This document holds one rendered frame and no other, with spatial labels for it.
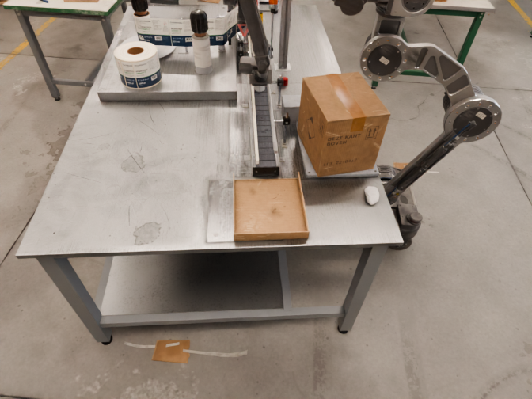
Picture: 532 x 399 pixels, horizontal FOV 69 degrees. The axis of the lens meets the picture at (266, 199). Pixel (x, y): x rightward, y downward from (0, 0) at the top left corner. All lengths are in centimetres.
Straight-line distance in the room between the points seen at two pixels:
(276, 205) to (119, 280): 97
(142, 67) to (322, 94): 89
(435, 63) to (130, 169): 134
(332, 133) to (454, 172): 185
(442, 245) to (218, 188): 158
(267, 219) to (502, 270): 167
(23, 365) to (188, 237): 121
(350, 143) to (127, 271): 127
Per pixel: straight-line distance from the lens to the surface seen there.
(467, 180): 314
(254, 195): 148
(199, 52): 206
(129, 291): 203
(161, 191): 154
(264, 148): 161
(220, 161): 163
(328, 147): 146
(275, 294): 193
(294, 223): 140
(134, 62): 198
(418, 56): 181
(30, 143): 345
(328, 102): 148
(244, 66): 173
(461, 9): 363
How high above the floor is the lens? 192
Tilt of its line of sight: 47 degrees down
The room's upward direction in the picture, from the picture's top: 2 degrees clockwise
